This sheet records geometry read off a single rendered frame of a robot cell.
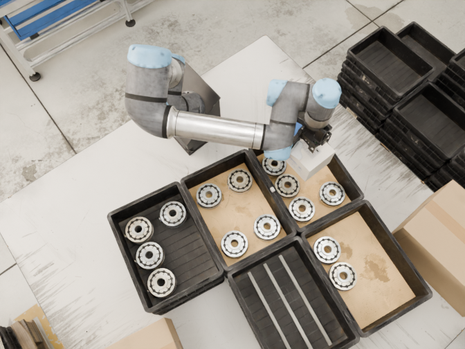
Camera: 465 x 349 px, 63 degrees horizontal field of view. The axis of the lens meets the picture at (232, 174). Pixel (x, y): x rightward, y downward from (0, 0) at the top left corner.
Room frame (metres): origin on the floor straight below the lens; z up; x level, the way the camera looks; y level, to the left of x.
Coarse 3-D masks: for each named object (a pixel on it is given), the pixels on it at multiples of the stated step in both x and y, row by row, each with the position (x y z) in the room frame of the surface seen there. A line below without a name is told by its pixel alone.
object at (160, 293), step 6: (156, 270) 0.23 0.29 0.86; (162, 270) 0.23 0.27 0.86; (168, 270) 0.23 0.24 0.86; (150, 276) 0.21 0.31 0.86; (156, 276) 0.21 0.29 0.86; (168, 276) 0.21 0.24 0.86; (150, 282) 0.19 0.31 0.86; (168, 282) 0.19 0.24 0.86; (174, 282) 0.18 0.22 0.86; (150, 288) 0.16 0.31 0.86; (156, 288) 0.16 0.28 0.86; (168, 288) 0.16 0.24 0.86; (156, 294) 0.14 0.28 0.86; (162, 294) 0.14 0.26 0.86
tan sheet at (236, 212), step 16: (224, 176) 0.61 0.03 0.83; (192, 192) 0.55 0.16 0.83; (224, 192) 0.54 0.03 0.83; (256, 192) 0.54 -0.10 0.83; (224, 208) 0.47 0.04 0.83; (240, 208) 0.47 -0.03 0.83; (256, 208) 0.47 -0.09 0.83; (208, 224) 0.41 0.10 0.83; (224, 224) 0.41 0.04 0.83; (240, 224) 0.40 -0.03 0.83; (256, 240) 0.34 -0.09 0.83; (272, 240) 0.34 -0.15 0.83; (224, 256) 0.28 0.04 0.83
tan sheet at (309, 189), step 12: (264, 156) 0.70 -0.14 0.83; (288, 168) 0.64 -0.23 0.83; (324, 168) 0.64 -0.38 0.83; (300, 180) 0.59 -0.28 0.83; (312, 180) 0.59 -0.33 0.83; (324, 180) 0.58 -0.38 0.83; (336, 180) 0.58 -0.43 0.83; (300, 192) 0.53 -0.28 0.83; (312, 192) 0.53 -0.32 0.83; (288, 204) 0.48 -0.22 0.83
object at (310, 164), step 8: (296, 128) 0.66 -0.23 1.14; (304, 144) 0.60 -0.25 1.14; (328, 144) 0.59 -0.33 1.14; (304, 152) 0.56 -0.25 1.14; (320, 152) 0.56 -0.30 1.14; (328, 152) 0.56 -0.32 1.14; (288, 160) 0.57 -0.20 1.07; (296, 160) 0.54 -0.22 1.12; (304, 160) 0.54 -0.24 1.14; (312, 160) 0.54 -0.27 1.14; (320, 160) 0.53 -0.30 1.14; (328, 160) 0.55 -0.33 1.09; (296, 168) 0.53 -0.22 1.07; (304, 168) 0.51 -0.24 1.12; (312, 168) 0.50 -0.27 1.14; (320, 168) 0.54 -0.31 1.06; (304, 176) 0.50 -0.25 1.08
